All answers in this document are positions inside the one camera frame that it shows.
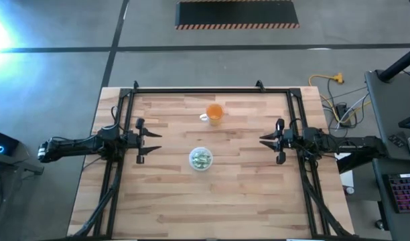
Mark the small black device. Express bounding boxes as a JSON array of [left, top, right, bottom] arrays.
[[388, 133, 407, 149]]

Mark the black hazard-striped floor mat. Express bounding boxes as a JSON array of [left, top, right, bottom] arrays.
[[174, 0, 300, 31]]

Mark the backlit black keyboard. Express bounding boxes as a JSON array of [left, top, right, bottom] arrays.
[[382, 172, 410, 214]]

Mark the yellow extension cord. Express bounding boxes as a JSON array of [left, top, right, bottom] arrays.
[[307, 72, 372, 125]]

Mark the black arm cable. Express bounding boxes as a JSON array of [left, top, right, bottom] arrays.
[[287, 117, 305, 135], [109, 106, 123, 130]]

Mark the orange mug white handle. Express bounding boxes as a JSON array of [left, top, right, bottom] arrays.
[[198, 102, 226, 127]]

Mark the black power strip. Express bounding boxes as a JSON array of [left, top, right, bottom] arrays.
[[334, 102, 352, 129]]

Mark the clear plastic container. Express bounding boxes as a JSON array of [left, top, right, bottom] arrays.
[[188, 146, 214, 172]]

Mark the dark grey desk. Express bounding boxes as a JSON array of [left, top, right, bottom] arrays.
[[372, 157, 410, 241]]

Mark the black device blue light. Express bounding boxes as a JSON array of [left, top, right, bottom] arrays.
[[0, 129, 20, 157]]

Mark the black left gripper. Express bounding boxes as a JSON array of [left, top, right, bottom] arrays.
[[124, 118, 163, 165]]

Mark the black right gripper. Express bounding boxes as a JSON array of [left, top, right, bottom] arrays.
[[259, 118, 305, 165]]

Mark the black metal table frame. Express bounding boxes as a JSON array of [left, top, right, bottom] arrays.
[[72, 80, 358, 241]]

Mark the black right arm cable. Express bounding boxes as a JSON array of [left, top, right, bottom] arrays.
[[287, 117, 305, 135]]

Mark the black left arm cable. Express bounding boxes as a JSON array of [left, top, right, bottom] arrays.
[[109, 106, 123, 130]]

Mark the grey white cable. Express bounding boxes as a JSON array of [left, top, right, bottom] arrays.
[[337, 93, 370, 130]]

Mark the black monitor pole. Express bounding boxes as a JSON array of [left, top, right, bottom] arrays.
[[377, 45, 410, 83]]

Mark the white box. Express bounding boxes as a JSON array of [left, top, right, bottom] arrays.
[[334, 152, 355, 188]]

